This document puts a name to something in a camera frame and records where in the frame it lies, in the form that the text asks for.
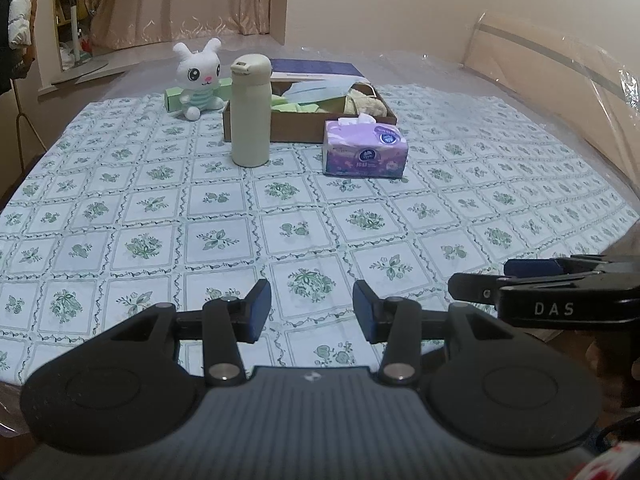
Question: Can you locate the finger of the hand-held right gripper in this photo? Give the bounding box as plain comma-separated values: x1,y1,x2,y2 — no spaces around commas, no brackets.
504,256,603,279
447,271,507,307

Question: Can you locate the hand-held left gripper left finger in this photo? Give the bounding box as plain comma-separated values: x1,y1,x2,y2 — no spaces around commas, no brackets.
107,278,273,387

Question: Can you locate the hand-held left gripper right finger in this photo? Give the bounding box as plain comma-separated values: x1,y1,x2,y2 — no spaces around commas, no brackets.
352,280,522,387

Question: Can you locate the brown cardboard box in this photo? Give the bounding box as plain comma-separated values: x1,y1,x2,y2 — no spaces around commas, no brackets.
222,80,400,144

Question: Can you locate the cream cloth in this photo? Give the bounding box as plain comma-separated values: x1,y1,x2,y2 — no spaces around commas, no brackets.
342,85,390,116

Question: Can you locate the light green cloth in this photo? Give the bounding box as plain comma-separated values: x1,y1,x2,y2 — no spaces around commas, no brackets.
271,94,327,114

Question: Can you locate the light blue face mask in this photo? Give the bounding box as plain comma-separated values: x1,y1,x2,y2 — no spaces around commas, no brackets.
282,79,369,106

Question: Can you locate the green floral tablecloth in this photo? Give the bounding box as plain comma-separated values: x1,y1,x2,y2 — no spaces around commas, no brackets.
0,82,640,386

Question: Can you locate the purple tissue pack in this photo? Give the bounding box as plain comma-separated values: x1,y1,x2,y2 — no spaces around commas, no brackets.
322,114,410,180

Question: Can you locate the red patterned clothing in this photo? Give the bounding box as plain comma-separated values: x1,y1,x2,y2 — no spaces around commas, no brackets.
570,441,640,480

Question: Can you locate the plastic wrapped headboard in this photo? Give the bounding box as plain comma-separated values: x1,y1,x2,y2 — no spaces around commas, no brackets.
461,10,640,182

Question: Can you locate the cream thermos bottle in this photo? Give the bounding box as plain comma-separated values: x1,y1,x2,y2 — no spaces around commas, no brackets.
230,54,273,167

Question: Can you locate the small green box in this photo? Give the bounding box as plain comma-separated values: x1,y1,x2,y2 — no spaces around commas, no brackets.
165,77,234,114

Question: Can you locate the white plush rabbit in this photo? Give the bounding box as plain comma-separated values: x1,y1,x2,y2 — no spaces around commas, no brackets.
172,37,226,121

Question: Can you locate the blue and white flat box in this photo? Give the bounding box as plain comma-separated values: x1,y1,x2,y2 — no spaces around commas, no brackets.
270,58,364,81

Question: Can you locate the thin metal rack leg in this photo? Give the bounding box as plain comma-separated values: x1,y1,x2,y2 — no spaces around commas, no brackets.
12,80,49,177

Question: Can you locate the beige curtain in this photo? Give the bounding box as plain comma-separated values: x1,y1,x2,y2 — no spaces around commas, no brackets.
90,0,291,52

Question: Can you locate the white puffer jacket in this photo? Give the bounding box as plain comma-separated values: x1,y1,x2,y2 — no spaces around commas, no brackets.
7,0,37,49

